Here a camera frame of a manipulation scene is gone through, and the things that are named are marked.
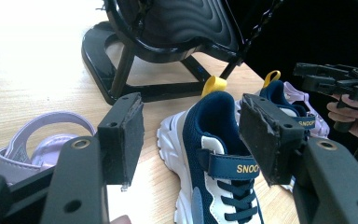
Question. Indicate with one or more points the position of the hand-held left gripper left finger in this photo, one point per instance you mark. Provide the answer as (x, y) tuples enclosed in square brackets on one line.
[(121, 140)]

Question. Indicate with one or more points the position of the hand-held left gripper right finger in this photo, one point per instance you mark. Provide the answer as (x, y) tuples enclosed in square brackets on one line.
[(270, 140)]

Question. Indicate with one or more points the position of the purple sandal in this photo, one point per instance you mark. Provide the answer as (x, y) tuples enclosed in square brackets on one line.
[(298, 93), (21, 155)]

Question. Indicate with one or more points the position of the navy and white sneaker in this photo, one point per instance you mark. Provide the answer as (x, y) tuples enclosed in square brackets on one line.
[(217, 146), (276, 93)]

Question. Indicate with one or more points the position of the red and black shoe rack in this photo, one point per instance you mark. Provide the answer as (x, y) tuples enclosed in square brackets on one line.
[(180, 25)]

